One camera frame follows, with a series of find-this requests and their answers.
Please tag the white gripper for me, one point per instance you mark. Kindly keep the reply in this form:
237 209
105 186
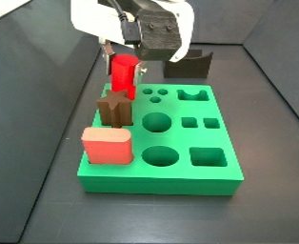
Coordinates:
97 17

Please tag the brown star block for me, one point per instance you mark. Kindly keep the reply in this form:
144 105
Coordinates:
115 109

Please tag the black curved holder stand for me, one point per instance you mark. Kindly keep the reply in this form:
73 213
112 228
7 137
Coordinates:
193 66

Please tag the salmon rounded rectangle block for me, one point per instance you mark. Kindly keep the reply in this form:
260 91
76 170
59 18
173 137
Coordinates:
108 145

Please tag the red hexagon prism block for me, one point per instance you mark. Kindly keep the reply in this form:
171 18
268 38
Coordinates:
123 74

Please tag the green shape sorter board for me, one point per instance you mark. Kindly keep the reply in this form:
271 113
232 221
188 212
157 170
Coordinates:
183 153

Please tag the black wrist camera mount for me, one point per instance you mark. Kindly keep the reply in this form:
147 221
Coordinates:
160 36

